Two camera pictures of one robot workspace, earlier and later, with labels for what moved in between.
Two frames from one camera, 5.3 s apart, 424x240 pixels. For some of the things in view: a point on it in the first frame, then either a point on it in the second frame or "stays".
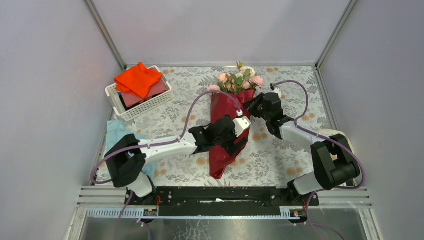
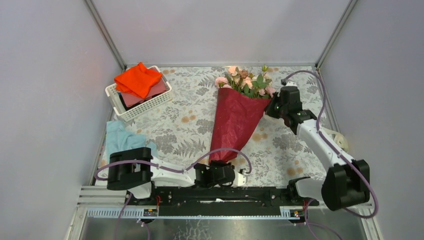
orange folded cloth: [137, 80] stays
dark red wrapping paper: [221, 160] stays
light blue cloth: [116, 131] stays
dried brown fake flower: [231, 86] to [243, 73]
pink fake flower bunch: [255, 79] to [269, 90]
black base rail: [223, 201] stays
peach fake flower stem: [222, 79] to [233, 70]
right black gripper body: [256, 108] to [276, 109]
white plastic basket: [115, 97] stays
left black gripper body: [219, 142] to [214, 165]
